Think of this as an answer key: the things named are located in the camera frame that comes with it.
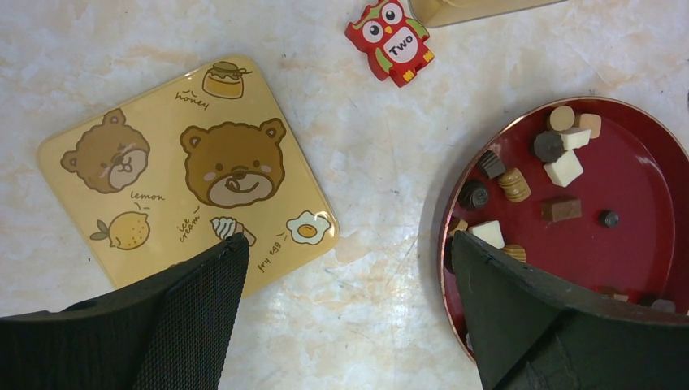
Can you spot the small dark round chocolate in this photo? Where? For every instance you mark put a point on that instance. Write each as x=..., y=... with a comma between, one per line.
x=608, y=218

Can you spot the brown rectangular chocolate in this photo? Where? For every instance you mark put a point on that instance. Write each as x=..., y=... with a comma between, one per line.
x=557, y=209

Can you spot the gold bear tin lid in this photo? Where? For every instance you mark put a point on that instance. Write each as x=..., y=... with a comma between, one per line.
x=166, y=175

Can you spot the tan round chocolate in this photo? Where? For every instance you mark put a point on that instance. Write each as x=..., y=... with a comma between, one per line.
x=561, y=118

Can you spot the dark ridged square chocolate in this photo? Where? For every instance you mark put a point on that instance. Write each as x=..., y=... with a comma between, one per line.
x=491, y=165

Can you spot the white square chocolate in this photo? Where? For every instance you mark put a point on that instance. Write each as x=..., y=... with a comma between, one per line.
x=565, y=170
x=489, y=232
x=575, y=138

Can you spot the brown block chocolate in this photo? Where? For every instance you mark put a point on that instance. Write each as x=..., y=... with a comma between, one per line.
x=613, y=293

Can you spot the dark flower chocolate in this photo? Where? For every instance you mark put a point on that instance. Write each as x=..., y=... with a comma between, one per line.
x=548, y=147

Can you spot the caramel ridged chocolate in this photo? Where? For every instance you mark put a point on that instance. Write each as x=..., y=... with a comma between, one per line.
x=516, y=251
x=514, y=185

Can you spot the tan square chocolate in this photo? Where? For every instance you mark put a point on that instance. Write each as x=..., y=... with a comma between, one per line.
x=589, y=121

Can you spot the small caramel chocolate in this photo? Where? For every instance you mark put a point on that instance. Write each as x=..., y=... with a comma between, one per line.
x=456, y=224

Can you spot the dark heart chocolate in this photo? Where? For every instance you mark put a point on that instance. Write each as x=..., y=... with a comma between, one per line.
x=657, y=303

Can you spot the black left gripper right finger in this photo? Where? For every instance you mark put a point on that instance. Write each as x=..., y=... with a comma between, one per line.
x=532, y=330

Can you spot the red round tray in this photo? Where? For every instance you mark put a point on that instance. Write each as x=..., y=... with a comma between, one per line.
x=636, y=167

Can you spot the dark swirl chocolate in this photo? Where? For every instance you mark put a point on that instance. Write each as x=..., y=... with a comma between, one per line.
x=474, y=195

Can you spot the gold chocolate box tin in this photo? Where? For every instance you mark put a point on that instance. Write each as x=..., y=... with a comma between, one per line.
x=440, y=13

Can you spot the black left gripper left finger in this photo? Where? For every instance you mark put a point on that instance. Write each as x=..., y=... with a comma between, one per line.
x=168, y=331

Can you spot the red owl toy block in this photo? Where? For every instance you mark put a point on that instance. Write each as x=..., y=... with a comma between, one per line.
x=394, y=43

